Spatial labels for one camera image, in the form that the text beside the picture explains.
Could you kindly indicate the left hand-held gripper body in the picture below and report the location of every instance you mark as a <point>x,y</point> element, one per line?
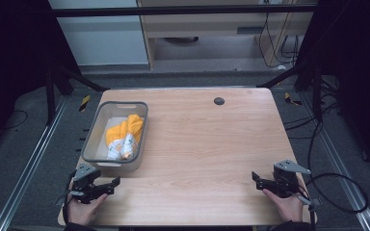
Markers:
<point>85,187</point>

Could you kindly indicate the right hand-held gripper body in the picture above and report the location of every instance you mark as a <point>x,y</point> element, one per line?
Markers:
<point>284,184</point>

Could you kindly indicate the person's left hand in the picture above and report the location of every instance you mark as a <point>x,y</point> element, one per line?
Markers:
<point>83,211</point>

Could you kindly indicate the person's right hand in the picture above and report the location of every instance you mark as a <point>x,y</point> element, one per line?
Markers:
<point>287,208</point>

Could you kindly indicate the beige basket with grey rim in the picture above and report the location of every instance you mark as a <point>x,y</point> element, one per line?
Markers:
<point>100,144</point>

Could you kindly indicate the yellow and white garment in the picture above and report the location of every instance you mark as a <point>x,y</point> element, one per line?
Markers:
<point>129,128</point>

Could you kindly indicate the yellow black hazard tape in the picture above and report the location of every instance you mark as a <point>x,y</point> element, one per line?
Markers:
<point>291,100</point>
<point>84,103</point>

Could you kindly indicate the round grey table grommet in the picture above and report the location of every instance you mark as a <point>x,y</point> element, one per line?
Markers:
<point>219,101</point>

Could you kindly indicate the black metal stand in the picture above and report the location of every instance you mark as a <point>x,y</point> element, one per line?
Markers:
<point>49,96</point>
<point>317,93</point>

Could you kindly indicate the black curtain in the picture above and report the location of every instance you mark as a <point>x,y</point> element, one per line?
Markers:
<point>9,64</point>
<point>359,64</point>

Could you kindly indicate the white cabinet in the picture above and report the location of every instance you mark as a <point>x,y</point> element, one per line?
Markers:
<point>99,38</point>

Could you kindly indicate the light wooden desk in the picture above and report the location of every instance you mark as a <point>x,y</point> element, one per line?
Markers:
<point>205,27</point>

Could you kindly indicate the black horizontal bar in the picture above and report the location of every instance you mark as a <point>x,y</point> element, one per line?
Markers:
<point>173,11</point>

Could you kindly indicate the aluminium floor rail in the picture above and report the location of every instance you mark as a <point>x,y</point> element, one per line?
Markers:
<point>337,160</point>
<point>29,170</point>

